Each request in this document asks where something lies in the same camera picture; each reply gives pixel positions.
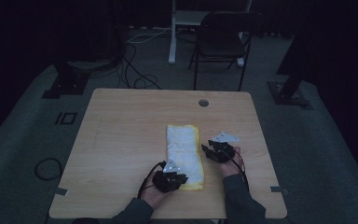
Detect white towel with yellow edge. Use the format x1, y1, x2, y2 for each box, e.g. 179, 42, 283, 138
166, 123, 205, 191

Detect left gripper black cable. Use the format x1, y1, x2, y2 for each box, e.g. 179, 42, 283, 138
137, 160, 168, 199

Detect white floor cable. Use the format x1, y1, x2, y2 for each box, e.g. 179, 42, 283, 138
126, 26, 172, 44

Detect person's left hand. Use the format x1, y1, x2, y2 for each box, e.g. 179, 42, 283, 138
140, 178, 170, 210

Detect black floor cables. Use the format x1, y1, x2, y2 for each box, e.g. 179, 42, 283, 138
117, 41, 163, 91

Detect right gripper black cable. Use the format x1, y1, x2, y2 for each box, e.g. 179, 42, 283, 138
226, 151, 250, 191

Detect black stand base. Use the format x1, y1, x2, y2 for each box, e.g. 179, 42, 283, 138
41, 60, 91, 100

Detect white desk frame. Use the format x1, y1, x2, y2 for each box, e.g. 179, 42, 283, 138
168, 0, 254, 68

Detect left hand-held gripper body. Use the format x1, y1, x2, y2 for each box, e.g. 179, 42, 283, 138
151, 157, 182, 193

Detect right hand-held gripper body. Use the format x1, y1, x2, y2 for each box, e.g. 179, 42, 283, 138
211, 132, 241, 164

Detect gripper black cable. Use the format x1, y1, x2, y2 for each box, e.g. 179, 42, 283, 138
226, 151, 250, 191
137, 160, 168, 199

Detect black folding chair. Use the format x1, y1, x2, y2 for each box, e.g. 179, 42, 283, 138
188, 11, 264, 92

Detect person's right hand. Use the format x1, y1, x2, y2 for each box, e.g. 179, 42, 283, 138
219, 146, 247, 178

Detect black slanted stand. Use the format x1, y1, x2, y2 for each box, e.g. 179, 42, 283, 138
267, 0, 315, 111

